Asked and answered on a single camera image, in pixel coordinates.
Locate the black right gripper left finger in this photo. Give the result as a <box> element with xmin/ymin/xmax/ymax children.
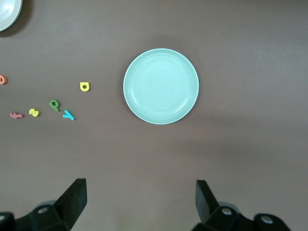
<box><xmin>0</xmin><ymin>178</ymin><xmax>87</xmax><ymax>231</ymax></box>

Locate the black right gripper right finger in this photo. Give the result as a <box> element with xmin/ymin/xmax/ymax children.
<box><xmin>195</xmin><ymin>180</ymin><xmax>292</xmax><ymax>231</ymax></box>

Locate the teal foam letter y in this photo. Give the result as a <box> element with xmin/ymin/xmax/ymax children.
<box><xmin>62</xmin><ymin>110</ymin><xmax>76</xmax><ymax>121</ymax></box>

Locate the green foam letter p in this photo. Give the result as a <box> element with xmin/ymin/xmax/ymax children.
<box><xmin>48</xmin><ymin>99</ymin><xmax>61</xmax><ymax>112</ymax></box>

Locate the light green plastic plate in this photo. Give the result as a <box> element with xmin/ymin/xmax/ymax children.
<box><xmin>123</xmin><ymin>48</ymin><xmax>200</xmax><ymax>125</ymax></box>

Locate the brown table cover sheet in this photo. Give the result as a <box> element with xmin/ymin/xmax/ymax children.
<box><xmin>0</xmin><ymin>0</ymin><xmax>308</xmax><ymax>231</ymax></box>

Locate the beige plastic plate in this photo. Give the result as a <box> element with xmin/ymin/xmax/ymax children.
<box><xmin>0</xmin><ymin>0</ymin><xmax>24</xmax><ymax>32</ymax></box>

